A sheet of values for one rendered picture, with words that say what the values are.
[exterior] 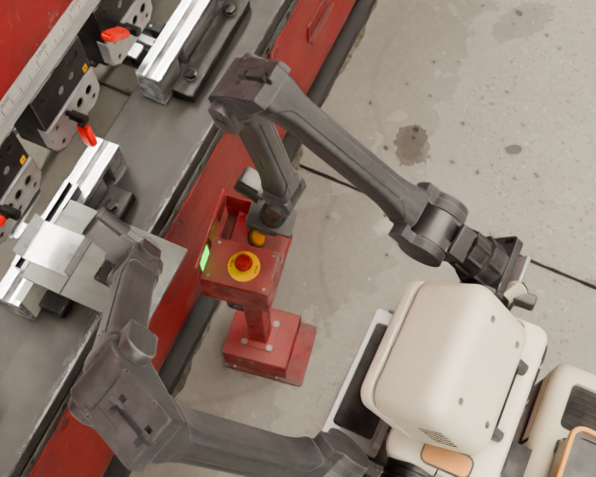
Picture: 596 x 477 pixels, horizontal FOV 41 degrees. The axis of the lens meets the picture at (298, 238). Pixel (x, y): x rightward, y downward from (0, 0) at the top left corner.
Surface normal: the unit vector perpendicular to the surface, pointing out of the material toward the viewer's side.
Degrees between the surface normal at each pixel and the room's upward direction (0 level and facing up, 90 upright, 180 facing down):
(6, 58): 90
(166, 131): 0
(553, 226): 0
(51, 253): 0
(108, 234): 37
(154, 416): 25
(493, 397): 48
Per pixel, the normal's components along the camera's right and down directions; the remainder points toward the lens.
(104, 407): -0.34, -0.12
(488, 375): 0.66, 0.02
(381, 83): 0.00, -0.40
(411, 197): 0.44, 0.01
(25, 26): 0.91, 0.37
